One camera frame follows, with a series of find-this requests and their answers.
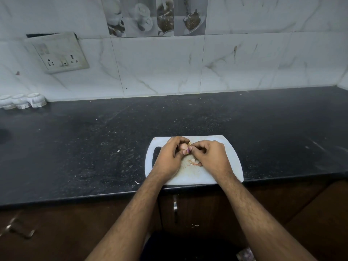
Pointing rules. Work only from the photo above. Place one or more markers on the person's left hand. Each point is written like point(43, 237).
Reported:
point(165, 163)

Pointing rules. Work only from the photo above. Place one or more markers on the person's right hand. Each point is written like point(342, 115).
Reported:
point(214, 160)

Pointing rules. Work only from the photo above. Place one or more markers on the person's right thumb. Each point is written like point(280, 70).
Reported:
point(196, 150)

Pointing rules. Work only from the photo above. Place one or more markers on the person's left thumb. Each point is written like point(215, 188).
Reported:
point(182, 154)

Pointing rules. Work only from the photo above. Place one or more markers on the person's left forearm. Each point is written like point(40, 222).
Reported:
point(130, 225)

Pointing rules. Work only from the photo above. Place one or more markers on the person's right forearm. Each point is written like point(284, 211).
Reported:
point(258, 222)

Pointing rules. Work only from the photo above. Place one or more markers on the white plastic cutting board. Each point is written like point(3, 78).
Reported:
point(193, 173)

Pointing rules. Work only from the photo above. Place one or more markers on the brown wooden cabinet door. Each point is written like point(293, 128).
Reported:
point(206, 212)
point(62, 231)
point(323, 225)

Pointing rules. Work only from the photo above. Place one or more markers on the decorative cup picture tile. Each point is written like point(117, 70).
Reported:
point(155, 16)

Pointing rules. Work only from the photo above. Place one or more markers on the white wall socket switchboard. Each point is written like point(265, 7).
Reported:
point(58, 52)

